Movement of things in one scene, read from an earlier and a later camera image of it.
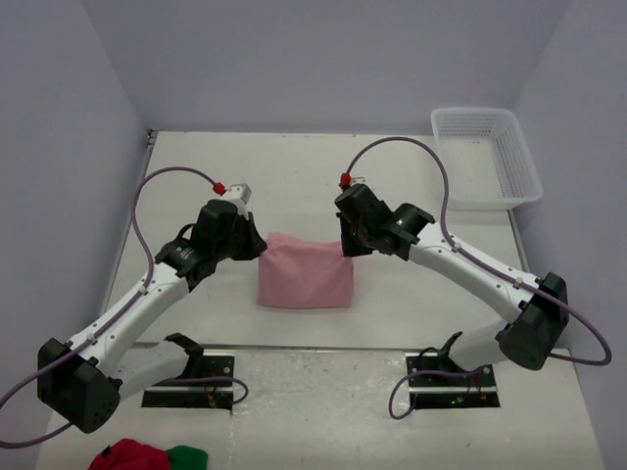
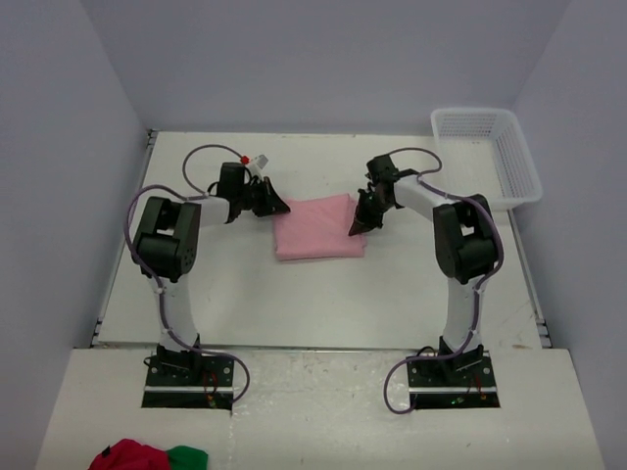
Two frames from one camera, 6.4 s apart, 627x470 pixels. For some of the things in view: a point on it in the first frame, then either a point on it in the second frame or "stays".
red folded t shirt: [130, 454] stays
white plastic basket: [489, 163] stays
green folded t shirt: [186, 457] stays
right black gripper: [351, 249] → [363, 222]
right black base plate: [477, 392] stays
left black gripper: [255, 243] → [271, 203]
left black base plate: [195, 397] stays
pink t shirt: [297, 272] → [318, 228]
